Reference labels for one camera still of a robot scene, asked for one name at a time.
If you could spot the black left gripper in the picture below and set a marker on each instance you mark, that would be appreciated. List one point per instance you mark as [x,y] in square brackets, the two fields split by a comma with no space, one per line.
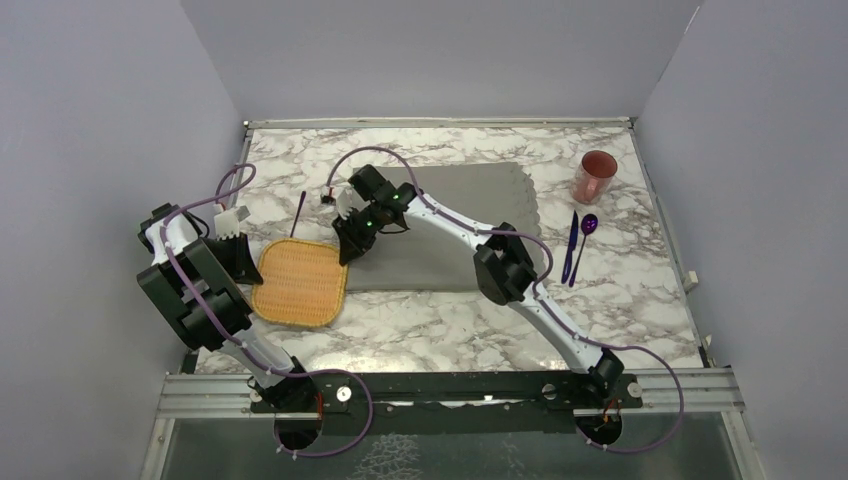
[241,266]

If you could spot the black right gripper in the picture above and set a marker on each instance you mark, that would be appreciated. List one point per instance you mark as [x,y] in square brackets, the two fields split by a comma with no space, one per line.
[351,246]

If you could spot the woven yellow wicker tray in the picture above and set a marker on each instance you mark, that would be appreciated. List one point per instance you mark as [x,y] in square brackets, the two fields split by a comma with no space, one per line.
[303,284]

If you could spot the grey scalloped cloth placemat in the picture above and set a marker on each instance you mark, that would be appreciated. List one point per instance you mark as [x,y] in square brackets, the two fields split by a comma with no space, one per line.
[436,252]

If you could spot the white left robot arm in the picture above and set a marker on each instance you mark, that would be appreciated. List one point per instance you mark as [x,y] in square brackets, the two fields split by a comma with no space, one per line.
[195,283]

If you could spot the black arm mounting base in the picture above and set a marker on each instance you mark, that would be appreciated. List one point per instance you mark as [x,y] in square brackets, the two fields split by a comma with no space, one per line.
[545,401]

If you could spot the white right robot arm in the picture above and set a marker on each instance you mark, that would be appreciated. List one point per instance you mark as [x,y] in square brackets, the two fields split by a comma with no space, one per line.
[504,270]

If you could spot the purple iridescent fork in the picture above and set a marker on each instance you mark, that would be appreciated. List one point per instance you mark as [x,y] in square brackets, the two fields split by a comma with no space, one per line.
[298,212]

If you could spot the purple iridescent knife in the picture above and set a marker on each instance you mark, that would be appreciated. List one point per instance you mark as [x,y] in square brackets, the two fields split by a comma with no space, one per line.
[571,245]

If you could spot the purple iridescent spoon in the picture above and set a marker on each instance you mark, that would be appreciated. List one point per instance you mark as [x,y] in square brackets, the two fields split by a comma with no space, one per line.
[588,225]

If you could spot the pink patterned cup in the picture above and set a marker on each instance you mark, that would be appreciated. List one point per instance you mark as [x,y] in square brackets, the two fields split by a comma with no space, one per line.
[593,176]

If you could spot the aluminium table frame rail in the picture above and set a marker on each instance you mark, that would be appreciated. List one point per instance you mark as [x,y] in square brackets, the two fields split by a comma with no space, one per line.
[193,396]

